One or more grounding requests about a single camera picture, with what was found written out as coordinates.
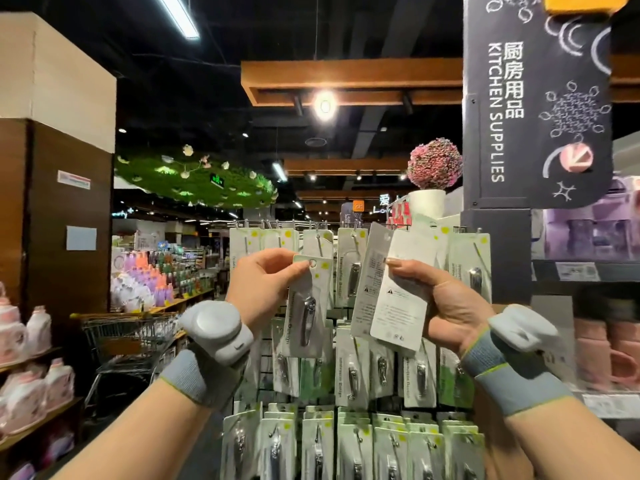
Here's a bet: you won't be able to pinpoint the person's right hand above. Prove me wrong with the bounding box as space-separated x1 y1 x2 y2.
385 257 496 358

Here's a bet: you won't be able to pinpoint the person's left hand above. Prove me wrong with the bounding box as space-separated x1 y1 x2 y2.
225 247 311 336

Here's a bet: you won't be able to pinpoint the white carded nail clipper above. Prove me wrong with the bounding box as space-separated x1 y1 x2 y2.
350 223 394 341
283 257 334 358
370 227 439 354

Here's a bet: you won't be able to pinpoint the person's left forearm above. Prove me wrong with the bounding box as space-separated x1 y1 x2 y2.
55 379 216 480

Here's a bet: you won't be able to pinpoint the person's right forearm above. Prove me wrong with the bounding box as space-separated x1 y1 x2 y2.
505 395 640 480

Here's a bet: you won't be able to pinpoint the large white product box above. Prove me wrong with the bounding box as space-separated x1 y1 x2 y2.
530 295 578 386

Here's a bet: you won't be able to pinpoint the empty silver shopping cart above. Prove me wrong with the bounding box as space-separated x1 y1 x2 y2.
72 309 186 396

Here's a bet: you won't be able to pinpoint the grey kitchenware shelf unit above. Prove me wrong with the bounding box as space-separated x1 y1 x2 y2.
530 135 640 446

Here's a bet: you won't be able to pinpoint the wooden detergent shelf unit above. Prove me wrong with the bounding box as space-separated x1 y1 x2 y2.
0 345 83 480

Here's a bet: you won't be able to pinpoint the grey wrist tracker band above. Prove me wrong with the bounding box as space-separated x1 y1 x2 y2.
158 299 256 411
460 303 576 418

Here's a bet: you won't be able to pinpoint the row of pastel laundry bottles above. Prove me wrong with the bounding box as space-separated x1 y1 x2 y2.
110 249 206 314

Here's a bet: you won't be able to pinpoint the green hanging ceiling decor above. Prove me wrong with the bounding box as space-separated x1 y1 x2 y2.
113 145 279 211

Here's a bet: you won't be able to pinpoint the pink flowers in white pot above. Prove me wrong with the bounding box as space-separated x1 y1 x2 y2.
407 137 464 221

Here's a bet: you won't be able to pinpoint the purple boxed appliance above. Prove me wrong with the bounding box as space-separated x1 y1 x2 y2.
545 179 633 261

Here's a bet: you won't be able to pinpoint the round ceiling lamp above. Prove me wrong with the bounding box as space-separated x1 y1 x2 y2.
311 89 340 124

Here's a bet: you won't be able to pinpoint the dark hanging aisle sign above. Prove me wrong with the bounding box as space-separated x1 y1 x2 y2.
462 0 614 211

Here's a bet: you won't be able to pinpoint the wooden pillar panel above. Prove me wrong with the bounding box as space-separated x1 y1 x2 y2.
0 13 118 321

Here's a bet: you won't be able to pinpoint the orange sign tag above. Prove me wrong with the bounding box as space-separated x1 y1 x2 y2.
545 0 629 16

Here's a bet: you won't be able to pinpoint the wooden post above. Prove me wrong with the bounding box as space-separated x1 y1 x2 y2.
470 207 536 480

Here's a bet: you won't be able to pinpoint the wooden ceiling frame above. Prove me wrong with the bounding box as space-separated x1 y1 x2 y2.
240 57 640 108

